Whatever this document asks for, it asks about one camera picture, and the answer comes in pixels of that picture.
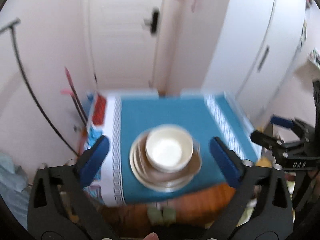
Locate pink plastic handled bowl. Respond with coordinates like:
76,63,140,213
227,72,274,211
133,132,202,184

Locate large yellow cartoon plate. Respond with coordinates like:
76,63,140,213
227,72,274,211
129,131,202,192

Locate person's left hand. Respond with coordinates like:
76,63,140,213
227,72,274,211
143,232,159,240

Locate teal blue tablecloth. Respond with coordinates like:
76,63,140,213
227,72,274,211
85,94,261,207

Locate black door handle lock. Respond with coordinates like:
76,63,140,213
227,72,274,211
142,8,160,35

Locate black curved rack pole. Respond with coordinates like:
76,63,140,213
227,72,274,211
0,17,81,157

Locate pink handled broom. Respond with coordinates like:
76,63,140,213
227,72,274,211
60,67,88,126

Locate cream yellow bowl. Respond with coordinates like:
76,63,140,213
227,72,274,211
145,124,194,173

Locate white door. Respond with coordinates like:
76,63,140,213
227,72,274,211
88,0,163,89

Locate white wardrobe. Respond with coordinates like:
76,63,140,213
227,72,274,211
202,0,305,121

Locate white wall shelf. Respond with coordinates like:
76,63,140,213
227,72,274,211
308,48,320,68

